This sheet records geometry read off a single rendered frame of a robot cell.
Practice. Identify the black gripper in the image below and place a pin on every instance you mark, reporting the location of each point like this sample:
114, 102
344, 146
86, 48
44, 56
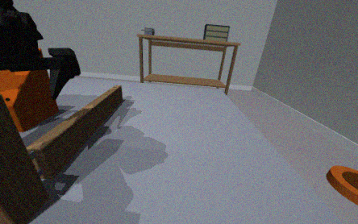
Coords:
63, 64

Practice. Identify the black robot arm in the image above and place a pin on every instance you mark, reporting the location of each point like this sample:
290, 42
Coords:
16, 27

